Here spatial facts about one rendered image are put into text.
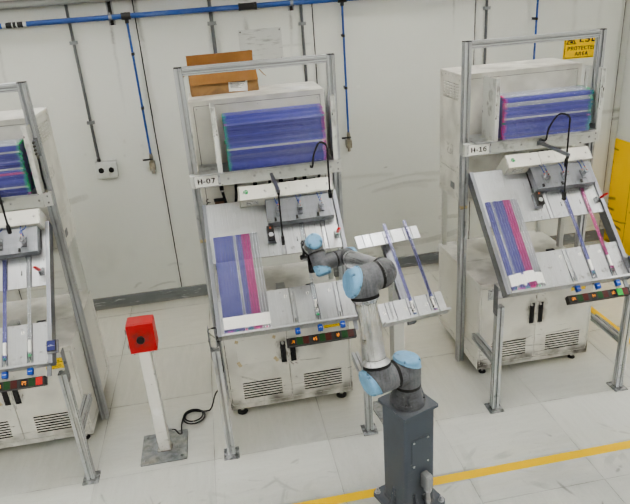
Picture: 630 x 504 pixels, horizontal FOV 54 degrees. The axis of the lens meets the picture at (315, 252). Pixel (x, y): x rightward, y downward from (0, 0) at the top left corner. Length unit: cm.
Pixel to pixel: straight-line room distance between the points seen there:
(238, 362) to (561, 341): 191
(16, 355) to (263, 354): 121
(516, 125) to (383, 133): 157
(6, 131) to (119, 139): 140
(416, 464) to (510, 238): 128
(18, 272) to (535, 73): 286
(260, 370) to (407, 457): 106
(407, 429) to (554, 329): 150
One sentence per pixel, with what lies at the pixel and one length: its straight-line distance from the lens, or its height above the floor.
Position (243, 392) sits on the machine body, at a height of 17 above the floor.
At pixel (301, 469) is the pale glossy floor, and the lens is 327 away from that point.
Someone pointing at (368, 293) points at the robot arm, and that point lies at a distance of 241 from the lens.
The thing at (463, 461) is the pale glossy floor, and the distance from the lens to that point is 330.
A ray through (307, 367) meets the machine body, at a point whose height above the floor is 26.
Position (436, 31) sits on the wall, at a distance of 485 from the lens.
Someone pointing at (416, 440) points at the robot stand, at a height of 41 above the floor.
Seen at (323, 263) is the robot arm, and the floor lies 107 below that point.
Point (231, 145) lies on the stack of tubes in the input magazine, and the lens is 311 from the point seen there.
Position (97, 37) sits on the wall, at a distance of 460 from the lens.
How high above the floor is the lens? 220
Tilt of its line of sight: 23 degrees down
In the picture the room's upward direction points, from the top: 4 degrees counter-clockwise
